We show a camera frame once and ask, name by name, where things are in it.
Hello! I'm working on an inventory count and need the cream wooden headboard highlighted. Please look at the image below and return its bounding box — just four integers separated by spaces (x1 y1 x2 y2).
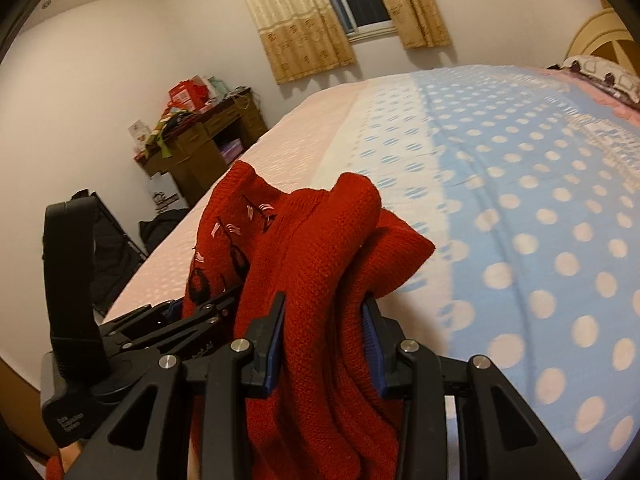
565 7 638 68

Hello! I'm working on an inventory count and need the black frame bag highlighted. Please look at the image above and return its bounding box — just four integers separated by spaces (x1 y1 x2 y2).
70 190 148 318

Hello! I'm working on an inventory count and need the red gift box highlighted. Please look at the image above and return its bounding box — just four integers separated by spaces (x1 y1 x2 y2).
167 79 208 113

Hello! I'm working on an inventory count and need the patterned pillow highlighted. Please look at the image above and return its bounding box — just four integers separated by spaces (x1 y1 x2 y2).
547 55 640 106

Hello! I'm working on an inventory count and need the pale green bag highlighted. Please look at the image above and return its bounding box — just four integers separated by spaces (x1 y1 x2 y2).
206 76 232 104

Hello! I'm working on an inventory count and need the black soft bag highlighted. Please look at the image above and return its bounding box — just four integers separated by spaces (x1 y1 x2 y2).
139 208 191 256

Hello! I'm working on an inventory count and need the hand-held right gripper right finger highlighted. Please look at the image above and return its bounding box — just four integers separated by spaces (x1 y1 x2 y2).
361 297 583 480

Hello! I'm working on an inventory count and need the purple box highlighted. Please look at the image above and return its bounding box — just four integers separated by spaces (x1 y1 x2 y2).
219 139 247 162

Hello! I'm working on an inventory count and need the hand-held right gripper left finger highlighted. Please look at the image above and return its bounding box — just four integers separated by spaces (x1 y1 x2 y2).
62 290 288 480

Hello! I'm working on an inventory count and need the white printed box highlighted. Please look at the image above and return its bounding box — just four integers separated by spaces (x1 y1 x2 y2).
149 187 182 212

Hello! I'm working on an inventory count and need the pink and blue dotted blanket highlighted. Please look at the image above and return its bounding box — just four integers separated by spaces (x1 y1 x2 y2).
102 64 640 480

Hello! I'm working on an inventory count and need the brown wooden desk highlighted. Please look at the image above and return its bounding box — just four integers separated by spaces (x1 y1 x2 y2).
134 91 268 208

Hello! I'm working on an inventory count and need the beige patterned curtain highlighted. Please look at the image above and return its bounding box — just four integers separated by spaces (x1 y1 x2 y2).
229 0 357 86
364 0 452 51

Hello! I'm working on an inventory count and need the white card box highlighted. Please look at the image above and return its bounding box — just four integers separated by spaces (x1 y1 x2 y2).
127 119 152 157

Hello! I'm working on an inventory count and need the red knit sweater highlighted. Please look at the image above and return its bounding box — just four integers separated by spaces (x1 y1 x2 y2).
182 160 436 480

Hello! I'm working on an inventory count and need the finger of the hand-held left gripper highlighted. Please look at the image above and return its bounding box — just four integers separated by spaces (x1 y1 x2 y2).
100 301 183 341
117 294 238 361

